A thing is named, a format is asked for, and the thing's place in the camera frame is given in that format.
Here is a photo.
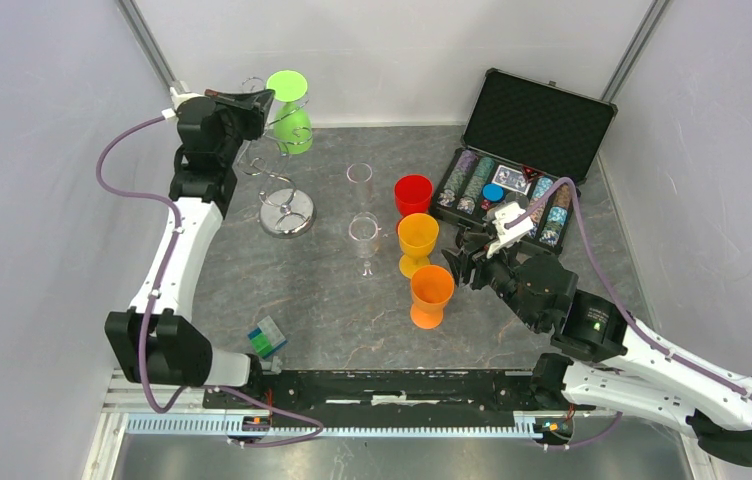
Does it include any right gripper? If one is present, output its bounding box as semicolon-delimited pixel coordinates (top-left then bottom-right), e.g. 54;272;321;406
440;232;543;331

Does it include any green plastic wine glass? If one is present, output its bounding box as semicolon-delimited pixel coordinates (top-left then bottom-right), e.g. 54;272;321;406
266;70;313;155

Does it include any orange plastic wine glass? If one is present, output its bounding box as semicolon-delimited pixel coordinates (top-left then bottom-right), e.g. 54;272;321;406
410;265;455;329

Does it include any yellow plastic wine glass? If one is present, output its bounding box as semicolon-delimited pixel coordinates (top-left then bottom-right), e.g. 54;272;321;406
396;213;440;279

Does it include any red plastic wine glass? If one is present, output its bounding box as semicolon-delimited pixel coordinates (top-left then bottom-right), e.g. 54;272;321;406
394;174;434;217

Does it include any clear wine glass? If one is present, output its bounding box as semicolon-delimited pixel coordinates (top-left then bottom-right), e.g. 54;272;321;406
347;212;381;278

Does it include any clear flute glass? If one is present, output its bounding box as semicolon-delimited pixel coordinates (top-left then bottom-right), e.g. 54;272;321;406
346;163;378;221

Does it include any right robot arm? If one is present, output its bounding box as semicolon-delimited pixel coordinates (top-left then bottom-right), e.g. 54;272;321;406
442;232;752;467

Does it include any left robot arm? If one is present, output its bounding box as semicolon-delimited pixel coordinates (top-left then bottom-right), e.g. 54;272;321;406
104;89;274;408

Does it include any chrome wine glass rack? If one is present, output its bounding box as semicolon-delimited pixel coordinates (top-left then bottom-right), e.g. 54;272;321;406
237;99;316;239

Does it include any black poker chip case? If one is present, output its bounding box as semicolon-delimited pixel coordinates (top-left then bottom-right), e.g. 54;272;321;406
429;68;618;231

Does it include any coloured toy brick block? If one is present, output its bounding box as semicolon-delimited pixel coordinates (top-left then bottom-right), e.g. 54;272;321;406
247;316;288;359

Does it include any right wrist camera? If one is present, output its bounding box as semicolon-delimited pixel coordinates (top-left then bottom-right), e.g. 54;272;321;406
485;201;534;259

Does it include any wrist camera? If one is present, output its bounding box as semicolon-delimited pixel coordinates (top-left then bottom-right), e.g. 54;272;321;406
161;86;199;121
485;201;534;259

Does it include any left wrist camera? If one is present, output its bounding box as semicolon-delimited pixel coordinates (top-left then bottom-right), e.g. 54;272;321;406
161;86;199;121

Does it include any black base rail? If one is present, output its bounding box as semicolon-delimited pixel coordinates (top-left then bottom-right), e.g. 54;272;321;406
102;368;694;448

